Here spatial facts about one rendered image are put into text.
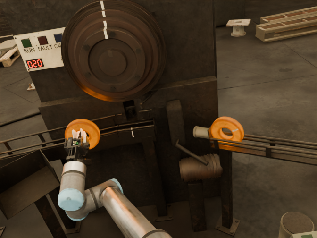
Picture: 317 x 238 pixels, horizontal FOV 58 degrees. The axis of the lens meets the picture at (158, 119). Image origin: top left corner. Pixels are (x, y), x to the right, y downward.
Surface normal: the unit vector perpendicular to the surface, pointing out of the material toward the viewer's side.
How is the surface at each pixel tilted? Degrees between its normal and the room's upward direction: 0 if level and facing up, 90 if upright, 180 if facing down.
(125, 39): 90
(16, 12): 90
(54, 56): 90
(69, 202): 101
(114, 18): 29
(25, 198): 5
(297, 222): 0
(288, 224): 0
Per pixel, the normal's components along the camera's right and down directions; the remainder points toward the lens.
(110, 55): 0.05, 0.53
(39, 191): -0.21, -0.80
